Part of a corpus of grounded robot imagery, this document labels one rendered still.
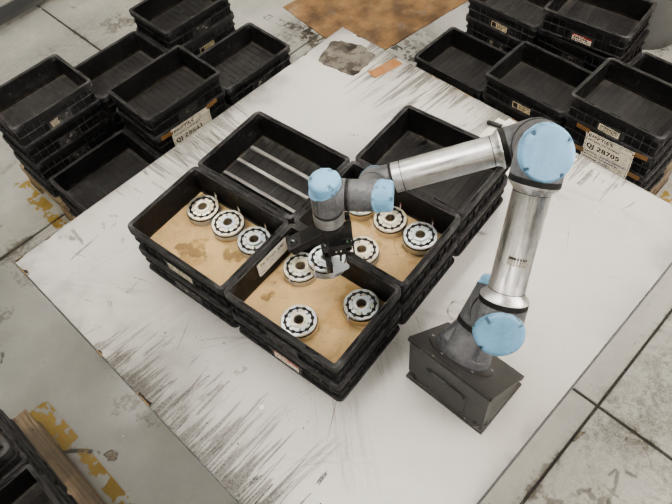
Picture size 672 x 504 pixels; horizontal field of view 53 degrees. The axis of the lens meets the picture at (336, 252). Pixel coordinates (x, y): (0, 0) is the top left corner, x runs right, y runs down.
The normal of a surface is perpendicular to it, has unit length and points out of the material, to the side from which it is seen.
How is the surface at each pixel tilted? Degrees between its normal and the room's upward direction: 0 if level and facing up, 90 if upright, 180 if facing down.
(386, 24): 0
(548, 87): 0
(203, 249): 0
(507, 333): 61
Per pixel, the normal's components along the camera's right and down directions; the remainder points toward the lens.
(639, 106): -0.07, -0.58
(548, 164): -0.10, 0.18
